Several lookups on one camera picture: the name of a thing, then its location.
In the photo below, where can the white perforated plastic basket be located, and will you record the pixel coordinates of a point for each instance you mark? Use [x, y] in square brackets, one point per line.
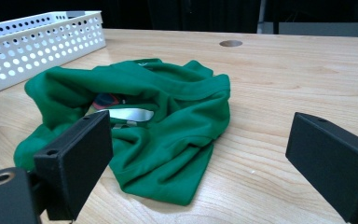
[43, 53]

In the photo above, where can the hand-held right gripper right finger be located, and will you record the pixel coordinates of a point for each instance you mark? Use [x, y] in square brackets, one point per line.
[335, 161]

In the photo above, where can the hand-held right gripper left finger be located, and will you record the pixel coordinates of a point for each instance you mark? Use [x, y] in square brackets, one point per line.
[74, 168]

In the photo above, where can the dark curtain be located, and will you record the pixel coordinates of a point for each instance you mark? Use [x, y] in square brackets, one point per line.
[167, 12]

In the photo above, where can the green printed t-shirt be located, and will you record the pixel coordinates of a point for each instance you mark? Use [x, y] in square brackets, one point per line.
[174, 149]

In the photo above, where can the white metal stand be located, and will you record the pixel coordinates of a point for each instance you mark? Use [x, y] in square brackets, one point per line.
[262, 15]

